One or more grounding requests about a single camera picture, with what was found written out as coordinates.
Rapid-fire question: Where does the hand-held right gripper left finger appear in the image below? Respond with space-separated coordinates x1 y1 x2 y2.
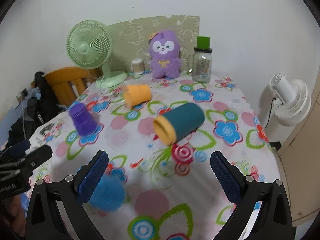
25 151 109 240

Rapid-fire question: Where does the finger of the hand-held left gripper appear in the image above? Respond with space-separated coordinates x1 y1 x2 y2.
0 140 31 161
15 145 53 178

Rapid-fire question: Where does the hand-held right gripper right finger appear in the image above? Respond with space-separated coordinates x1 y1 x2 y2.
210 151 294 240

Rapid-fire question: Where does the teal cup with yellow rim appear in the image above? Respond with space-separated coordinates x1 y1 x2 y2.
152 102 206 146

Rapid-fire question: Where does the purple cup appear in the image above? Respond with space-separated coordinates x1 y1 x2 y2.
69 103 98 136

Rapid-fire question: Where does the orange cup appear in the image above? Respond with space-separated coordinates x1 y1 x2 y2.
123 84 152 109

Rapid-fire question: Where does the black bag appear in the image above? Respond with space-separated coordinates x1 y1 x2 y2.
5 72 68 148

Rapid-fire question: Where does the floral tablecloth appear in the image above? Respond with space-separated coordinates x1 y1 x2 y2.
24 70 278 240

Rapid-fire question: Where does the beige cabinet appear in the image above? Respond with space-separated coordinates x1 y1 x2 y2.
276 65 320 228

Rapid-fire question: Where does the wooden chair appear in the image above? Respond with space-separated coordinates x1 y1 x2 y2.
31 67 103 107

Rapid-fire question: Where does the white fan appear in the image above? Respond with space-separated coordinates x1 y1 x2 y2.
259 72 312 127

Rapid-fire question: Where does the glass jar with green lid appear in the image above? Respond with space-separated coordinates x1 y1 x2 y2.
189 36 213 83

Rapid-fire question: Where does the small white-lidded jar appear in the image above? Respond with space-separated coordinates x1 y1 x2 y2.
132 58 145 75

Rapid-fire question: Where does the green desk fan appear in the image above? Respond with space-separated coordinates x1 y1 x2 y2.
66 19 128 89

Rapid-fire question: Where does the purple plush toy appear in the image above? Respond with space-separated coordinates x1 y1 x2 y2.
146 30 183 79

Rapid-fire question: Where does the beige patterned board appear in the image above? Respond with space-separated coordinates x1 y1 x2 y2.
107 15 200 73

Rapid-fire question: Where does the black fan cable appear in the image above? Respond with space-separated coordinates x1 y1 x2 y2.
262 96 276 131

